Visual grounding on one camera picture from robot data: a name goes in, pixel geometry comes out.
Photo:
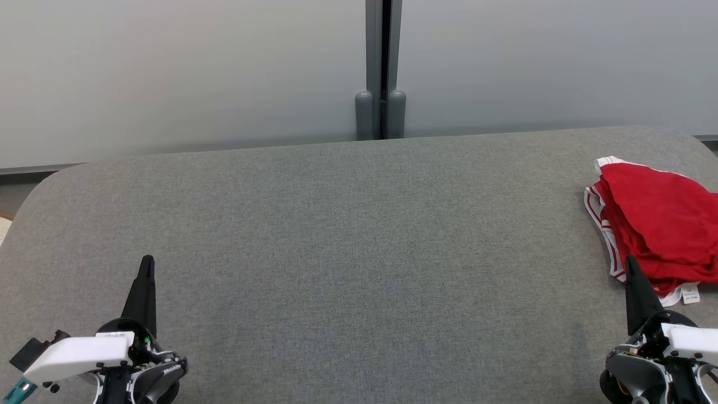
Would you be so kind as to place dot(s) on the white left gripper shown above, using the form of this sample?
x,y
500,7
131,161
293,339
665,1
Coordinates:
x,y
78,353

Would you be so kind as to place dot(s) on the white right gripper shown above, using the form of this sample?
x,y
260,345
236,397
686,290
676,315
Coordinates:
x,y
693,339

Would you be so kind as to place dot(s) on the red white basketball jersey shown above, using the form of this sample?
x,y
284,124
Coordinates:
x,y
599,210

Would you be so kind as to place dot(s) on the grey cylindrical bumper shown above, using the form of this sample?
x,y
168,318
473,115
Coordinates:
x,y
364,115
397,112

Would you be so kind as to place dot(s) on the grey wall base rail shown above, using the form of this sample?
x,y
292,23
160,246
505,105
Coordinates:
x,y
33,168
707,137

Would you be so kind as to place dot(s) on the grey partition post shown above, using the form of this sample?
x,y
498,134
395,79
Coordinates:
x,y
374,50

